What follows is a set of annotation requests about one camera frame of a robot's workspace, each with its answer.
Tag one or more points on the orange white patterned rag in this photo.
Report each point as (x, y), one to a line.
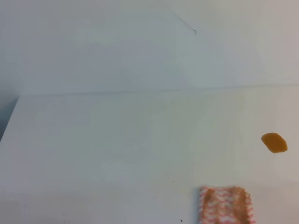
(225, 205)

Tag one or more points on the brown coffee stain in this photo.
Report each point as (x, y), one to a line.
(274, 142)

